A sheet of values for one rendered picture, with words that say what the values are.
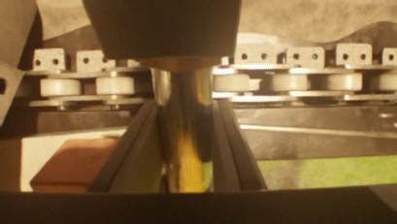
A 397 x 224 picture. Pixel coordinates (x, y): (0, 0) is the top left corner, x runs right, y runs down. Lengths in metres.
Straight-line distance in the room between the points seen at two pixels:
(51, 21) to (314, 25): 0.34
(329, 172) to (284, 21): 1.07
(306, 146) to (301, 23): 0.16
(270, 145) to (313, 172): 1.00
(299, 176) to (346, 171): 0.26
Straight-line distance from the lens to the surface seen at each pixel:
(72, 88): 0.25
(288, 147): 0.25
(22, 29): 0.30
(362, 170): 1.40
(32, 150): 0.27
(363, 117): 0.30
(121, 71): 0.22
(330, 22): 0.32
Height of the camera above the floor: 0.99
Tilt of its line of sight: 85 degrees down
